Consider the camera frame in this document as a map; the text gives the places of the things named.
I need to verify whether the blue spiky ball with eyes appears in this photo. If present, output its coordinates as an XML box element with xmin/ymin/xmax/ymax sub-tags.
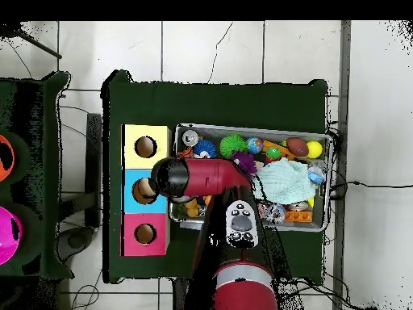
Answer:
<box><xmin>193</xmin><ymin>139</ymin><xmax>219</xmax><ymax>160</ymax></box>

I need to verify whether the dark green table cloth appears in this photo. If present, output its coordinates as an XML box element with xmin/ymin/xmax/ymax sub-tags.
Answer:
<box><xmin>102</xmin><ymin>69</ymin><xmax>330</xmax><ymax>285</ymax></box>

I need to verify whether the mint green cloth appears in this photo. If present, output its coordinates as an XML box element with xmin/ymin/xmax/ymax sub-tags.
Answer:
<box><xmin>252</xmin><ymin>159</ymin><xmax>317</xmax><ymax>205</ymax></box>

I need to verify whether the clear mesh bin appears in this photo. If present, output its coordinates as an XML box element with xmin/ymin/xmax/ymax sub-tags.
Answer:
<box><xmin>169</xmin><ymin>122</ymin><xmax>334</xmax><ymax>233</ymax></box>

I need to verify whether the purple spiky ball with eyes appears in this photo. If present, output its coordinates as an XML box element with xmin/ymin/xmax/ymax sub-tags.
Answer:
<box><xmin>232</xmin><ymin>151</ymin><xmax>259</xmax><ymax>177</ymax></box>

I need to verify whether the large green spiky ball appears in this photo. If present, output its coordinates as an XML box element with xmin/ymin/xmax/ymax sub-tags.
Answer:
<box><xmin>219</xmin><ymin>132</ymin><xmax>249</xmax><ymax>159</ymax></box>

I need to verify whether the orange toy brick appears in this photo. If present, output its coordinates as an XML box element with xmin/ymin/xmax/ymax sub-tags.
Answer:
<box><xmin>283</xmin><ymin>210</ymin><xmax>314</xmax><ymax>224</ymax></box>

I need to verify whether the yellow ball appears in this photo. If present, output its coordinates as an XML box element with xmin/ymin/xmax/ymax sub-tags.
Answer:
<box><xmin>306</xmin><ymin>140</ymin><xmax>323</xmax><ymax>159</ymax></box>

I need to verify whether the silver drink can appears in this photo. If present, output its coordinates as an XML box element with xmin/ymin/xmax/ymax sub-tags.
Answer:
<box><xmin>181</xmin><ymin>128</ymin><xmax>200</xmax><ymax>148</ymax></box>

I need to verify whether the black cable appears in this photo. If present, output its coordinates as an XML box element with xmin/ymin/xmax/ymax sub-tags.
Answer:
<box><xmin>330</xmin><ymin>178</ymin><xmax>413</xmax><ymax>192</ymax></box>

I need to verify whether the pink disc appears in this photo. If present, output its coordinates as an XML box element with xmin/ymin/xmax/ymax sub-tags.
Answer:
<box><xmin>0</xmin><ymin>206</ymin><xmax>23</xmax><ymax>266</ymax></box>

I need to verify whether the small globe print ball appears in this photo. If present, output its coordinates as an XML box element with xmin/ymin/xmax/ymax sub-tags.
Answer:
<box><xmin>247</xmin><ymin>136</ymin><xmax>265</xmax><ymax>155</ymax></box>

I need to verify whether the dark green side table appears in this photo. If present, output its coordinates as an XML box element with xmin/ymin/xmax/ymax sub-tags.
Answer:
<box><xmin>0</xmin><ymin>70</ymin><xmax>72</xmax><ymax>280</ymax></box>

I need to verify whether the orange disc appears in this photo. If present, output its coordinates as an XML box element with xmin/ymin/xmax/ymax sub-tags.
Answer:
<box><xmin>0</xmin><ymin>132</ymin><xmax>15</xmax><ymax>183</ymax></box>

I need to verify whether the brown toy football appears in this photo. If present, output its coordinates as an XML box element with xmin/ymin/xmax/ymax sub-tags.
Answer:
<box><xmin>286</xmin><ymin>136</ymin><xmax>311</xmax><ymax>157</ymax></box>

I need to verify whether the black tripod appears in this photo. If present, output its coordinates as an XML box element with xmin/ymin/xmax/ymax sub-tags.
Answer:
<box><xmin>0</xmin><ymin>22</ymin><xmax>64</xmax><ymax>61</ymax></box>

